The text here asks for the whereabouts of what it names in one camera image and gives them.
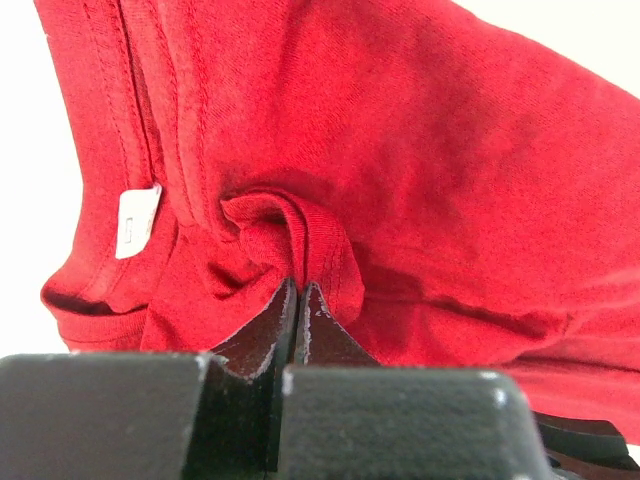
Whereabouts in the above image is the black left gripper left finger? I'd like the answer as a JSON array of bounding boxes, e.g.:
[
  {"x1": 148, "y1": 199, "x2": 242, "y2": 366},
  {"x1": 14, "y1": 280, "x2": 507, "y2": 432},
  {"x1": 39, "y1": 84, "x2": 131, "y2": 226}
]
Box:
[{"x1": 1, "y1": 280, "x2": 298, "y2": 479}]

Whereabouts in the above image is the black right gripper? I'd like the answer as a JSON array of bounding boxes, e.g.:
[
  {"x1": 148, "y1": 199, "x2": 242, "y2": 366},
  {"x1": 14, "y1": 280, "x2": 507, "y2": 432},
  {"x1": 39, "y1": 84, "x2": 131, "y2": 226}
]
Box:
[{"x1": 534, "y1": 412, "x2": 639, "y2": 480}]

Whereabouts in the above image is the dark red t shirt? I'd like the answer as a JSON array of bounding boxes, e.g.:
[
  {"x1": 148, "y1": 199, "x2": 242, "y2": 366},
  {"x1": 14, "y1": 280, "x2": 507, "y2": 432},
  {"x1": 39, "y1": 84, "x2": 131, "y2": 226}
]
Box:
[{"x1": 36, "y1": 1, "x2": 639, "y2": 443}]

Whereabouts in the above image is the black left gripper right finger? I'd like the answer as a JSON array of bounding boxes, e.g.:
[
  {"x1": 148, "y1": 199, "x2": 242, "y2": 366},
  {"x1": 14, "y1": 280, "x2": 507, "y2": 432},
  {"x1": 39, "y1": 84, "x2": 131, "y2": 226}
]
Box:
[{"x1": 278, "y1": 284, "x2": 553, "y2": 479}]

